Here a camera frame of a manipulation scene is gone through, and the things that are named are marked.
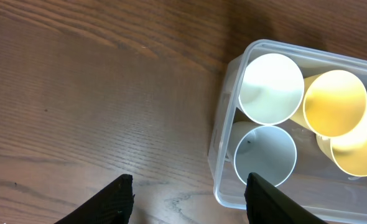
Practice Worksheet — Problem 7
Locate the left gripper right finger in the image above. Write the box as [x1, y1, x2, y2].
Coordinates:
[244, 172, 325, 224]

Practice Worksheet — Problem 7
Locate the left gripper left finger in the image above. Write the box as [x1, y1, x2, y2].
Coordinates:
[55, 174, 134, 224]

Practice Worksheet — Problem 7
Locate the grey plastic cup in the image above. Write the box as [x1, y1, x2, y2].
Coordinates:
[227, 121, 297, 187]

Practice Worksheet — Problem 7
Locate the clear plastic container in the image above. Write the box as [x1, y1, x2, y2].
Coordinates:
[208, 39, 367, 223]

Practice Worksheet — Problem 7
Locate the yellow plastic bowl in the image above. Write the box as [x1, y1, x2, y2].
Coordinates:
[316, 108, 367, 177]

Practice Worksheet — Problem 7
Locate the cream plastic cup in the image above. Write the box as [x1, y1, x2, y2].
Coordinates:
[236, 53, 305, 126]

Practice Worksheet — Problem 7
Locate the yellow plastic cup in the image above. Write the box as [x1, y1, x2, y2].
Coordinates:
[290, 70, 367, 138]

